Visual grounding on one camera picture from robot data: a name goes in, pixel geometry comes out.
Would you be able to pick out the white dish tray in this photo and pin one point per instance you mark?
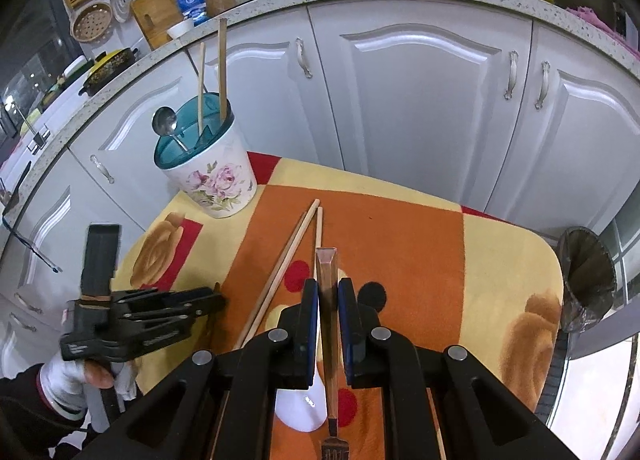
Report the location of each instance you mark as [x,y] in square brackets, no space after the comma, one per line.
[75,68]

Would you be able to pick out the wooden cutting board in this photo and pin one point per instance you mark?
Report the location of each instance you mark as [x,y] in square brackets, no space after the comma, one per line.
[157,15]

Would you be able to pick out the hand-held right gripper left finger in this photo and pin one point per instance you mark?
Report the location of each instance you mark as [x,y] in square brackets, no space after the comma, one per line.
[313,335]

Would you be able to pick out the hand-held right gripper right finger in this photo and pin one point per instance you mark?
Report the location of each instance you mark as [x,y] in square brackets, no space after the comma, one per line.
[345,340]

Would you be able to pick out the small white bowl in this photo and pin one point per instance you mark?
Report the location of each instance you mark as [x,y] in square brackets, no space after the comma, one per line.
[180,29]

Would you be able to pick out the white cabinet door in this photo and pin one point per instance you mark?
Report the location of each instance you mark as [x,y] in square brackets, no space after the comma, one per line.
[585,140]
[415,100]
[265,80]
[55,220]
[130,130]

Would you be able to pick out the orange yellow printed blanket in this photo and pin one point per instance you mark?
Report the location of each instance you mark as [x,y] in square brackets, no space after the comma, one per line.
[410,250]

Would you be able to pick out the person's left hand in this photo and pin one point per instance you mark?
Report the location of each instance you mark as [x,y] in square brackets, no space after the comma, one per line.
[60,385]

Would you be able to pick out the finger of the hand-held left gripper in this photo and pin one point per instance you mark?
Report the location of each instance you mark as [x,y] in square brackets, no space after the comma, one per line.
[175,301]
[155,332]

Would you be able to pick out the blue plastic bag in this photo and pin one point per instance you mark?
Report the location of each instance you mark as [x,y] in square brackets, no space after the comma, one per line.
[192,8]

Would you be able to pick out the person's left forearm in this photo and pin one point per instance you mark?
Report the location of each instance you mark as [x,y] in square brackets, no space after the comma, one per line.
[25,402]

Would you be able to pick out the pink cloth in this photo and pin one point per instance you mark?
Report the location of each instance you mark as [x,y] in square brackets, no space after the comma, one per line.
[605,28]

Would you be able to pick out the white round steamer plate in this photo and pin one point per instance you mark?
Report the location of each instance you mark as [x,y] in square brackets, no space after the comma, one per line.
[121,1]

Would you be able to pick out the yellow casserole pot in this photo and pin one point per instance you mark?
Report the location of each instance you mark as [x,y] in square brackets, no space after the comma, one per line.
[107,70]

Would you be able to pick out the floral utensil holder teal rim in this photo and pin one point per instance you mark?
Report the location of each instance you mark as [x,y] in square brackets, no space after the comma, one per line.
[215,180]

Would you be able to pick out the thin rod blue tip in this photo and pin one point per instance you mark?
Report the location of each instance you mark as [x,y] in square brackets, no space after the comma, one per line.
[30,245]

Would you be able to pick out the bamboo steamer basket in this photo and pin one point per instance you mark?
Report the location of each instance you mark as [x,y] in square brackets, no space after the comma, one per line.
[91,23]

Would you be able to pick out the dark trash bin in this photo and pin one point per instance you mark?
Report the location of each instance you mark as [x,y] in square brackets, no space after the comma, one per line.
[585,280]

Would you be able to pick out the dark window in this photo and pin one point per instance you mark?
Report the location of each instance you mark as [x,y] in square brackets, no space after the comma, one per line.
[30,40]

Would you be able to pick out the metal spoon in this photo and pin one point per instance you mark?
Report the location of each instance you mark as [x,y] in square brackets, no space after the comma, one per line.
[164,120]

